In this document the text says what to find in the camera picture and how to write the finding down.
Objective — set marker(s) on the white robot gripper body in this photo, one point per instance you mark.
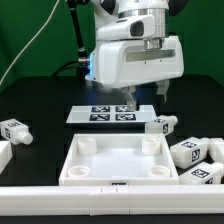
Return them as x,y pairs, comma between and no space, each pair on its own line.
121,64

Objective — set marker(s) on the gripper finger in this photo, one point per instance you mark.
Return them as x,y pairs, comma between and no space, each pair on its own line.
162,89
128,93

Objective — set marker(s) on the white square table top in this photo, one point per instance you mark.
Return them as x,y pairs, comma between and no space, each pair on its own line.
118,159

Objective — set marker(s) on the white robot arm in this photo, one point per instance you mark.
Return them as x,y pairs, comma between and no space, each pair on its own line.
108,11

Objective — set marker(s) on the white marker sheet with tags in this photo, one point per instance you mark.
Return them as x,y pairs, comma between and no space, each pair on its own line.
114,114

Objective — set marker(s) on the white right obstacle piece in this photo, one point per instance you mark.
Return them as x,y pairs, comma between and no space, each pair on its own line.
216,149

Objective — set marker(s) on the white obstacle piece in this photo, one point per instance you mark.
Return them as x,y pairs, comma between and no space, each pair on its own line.
216,149
5,154

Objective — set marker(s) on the white front obstacle bar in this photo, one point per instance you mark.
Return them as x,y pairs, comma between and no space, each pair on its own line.
111,200

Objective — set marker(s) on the white left obstacle piece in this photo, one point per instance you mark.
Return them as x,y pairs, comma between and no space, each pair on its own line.
5,154

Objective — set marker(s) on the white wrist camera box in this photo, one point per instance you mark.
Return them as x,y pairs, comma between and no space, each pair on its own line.
133,27

